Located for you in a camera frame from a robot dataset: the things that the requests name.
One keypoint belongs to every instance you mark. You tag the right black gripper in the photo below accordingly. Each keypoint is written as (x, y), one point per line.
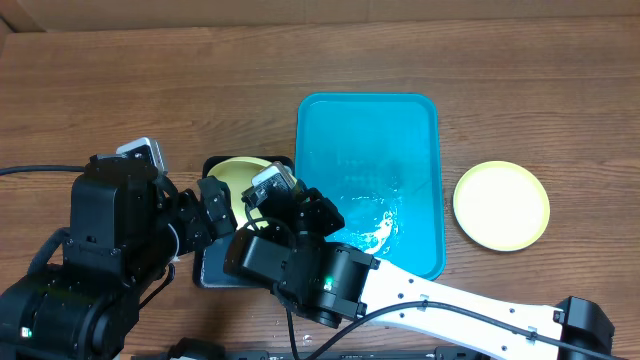
(323, 206)

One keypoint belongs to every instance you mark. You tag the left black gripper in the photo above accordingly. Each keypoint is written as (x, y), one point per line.
(185, 207)

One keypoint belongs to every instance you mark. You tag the yellow-green plate top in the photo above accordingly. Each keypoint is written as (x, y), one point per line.
(237, 173)

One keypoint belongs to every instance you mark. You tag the yellow-green plate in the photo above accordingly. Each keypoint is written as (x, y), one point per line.
(501, 206)
(237, 173)

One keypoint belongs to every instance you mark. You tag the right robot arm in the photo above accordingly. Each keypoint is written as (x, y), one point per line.
(285, 251)

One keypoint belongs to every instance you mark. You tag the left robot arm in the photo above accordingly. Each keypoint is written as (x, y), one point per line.
(85, 288)

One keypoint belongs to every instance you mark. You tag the black water tray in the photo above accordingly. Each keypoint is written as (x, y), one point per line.
(208, 264)

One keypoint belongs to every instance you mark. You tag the teal plastic serving tray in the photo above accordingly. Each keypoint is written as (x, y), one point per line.
(376, 156)

